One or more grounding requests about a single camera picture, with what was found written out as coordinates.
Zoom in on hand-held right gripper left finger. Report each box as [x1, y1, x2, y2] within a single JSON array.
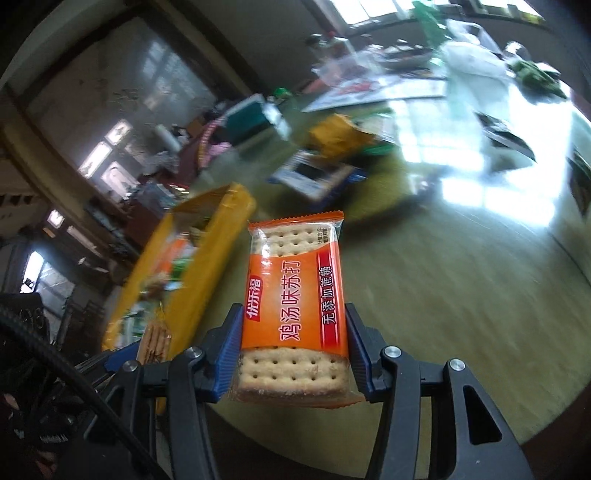
[[88, 302, 245, 480]]

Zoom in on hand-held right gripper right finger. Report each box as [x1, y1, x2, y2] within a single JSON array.
[[344, 303, 535, 480]]

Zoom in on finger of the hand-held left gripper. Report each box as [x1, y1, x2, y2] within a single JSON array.
[[74, 342, 140, 376]]

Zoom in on orange cracker packet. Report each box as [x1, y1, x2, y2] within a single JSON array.
[[229, 210, 365, 409]]

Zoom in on yellow cardboard box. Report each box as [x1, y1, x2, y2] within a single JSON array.
[[100, 182, 257, 370]]

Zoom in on olive green snack packet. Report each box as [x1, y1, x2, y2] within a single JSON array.
[[344, 154, 419, 222]]

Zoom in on blue snack packet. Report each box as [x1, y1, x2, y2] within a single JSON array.
[[270, 150, 369, 205]]

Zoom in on pink hoop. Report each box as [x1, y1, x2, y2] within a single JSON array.
[[195, 117, 232, 168]]

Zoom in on white paper towel roll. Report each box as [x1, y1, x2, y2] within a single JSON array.
[[154, 124, 182, 154]]

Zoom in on green-edged cracker packet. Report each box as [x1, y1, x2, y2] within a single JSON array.
[[359, 119, 394, 154]]

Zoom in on crumpled yellow snack packet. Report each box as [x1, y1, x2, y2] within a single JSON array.
[[308, 114, 376, 158]]

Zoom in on teal tissue box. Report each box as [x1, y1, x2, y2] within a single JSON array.
[[225, 94, 274, 136]]

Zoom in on black and silver packet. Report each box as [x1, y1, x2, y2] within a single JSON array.
[[565, 143, 591, 209], [477, 111, 539, 163]]

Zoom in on printed paper sheet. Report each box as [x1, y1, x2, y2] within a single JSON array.
[[301, 73, 450, 114]]

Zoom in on clear plastic container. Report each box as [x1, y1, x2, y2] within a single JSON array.
[[311, 48, 366, 87]]

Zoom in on metal bowl with food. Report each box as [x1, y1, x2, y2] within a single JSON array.
[[382, 43, 438, 68]]

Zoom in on glass jar red lid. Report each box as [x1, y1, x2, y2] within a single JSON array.
[[323, 30, 352, 61]]

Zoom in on clear plastic bag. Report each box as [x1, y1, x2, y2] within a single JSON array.
[[438, 17, 509, 95]]

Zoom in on green cloth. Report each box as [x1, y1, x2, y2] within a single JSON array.
[[512, 59, 570, 99]]

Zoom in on green plastic bottle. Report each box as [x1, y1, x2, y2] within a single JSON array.
[[412, 0, 445, 43]]

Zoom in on black cable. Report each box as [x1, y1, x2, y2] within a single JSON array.
[[0, 302, 158, 480]]

